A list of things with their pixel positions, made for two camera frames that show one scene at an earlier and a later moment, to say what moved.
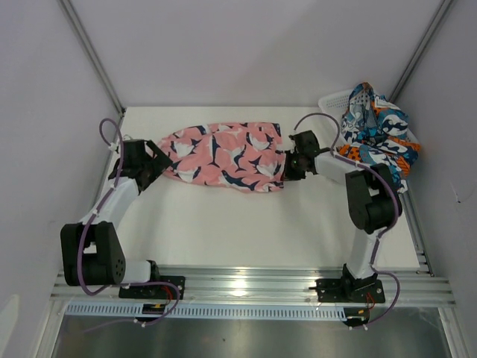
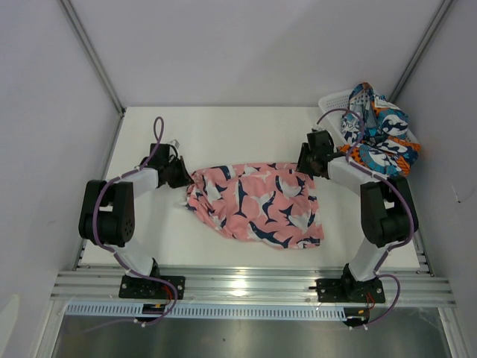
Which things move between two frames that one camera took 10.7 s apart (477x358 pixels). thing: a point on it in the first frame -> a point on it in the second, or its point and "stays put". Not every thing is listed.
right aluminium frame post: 419,51 stays put
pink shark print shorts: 241,156 -> 270,203
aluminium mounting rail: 262,286 stays put
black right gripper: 289,174 -> 302,166
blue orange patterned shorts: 375,131 stays put
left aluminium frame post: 93,53 stays put
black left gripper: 160,162 -> 185,180
